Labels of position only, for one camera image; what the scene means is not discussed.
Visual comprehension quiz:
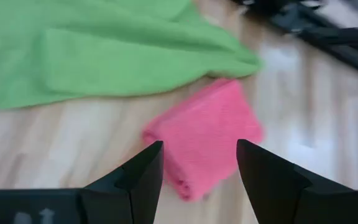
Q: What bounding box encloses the pink microfiber towel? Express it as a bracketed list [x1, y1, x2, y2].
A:
[141, 78, 265, 202]

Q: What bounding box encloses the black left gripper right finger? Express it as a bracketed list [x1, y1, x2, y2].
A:
[236, 139, 358, 224]

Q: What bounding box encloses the green microfiber towel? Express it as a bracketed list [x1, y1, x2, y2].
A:
[0, 0, 262, 110]

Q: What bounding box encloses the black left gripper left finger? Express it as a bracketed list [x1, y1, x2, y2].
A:
[0, 140, 165, 224]

